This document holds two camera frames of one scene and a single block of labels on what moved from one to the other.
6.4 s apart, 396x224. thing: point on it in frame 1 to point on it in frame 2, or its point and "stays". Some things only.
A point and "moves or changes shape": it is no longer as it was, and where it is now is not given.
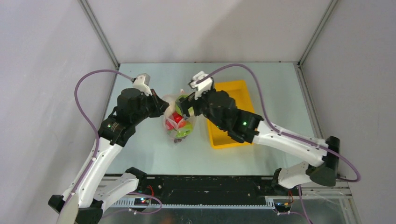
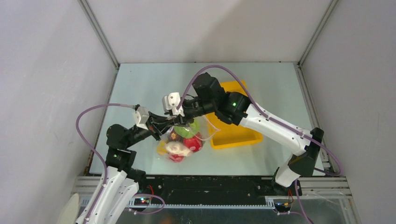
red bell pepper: x=175 y=121 moves or changes shape
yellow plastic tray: x=238 y=90 stays
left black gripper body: x=150 y=107 to x=137 y=134
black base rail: x=201 y=192 stays
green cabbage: x=191 y=112 moves or changes shape
